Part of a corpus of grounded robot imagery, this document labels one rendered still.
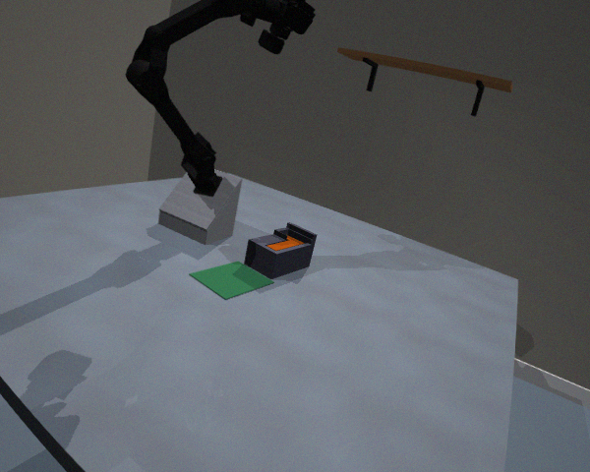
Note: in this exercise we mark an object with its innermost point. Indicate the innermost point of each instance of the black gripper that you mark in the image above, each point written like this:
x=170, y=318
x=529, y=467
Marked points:
x=272, y=41

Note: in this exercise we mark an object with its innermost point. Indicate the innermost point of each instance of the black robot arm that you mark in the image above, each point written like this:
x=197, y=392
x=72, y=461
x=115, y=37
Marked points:
x=149, y=66

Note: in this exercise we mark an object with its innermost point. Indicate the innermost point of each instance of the orange l-shaped part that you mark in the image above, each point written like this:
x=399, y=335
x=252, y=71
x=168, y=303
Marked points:
x=290, y=242

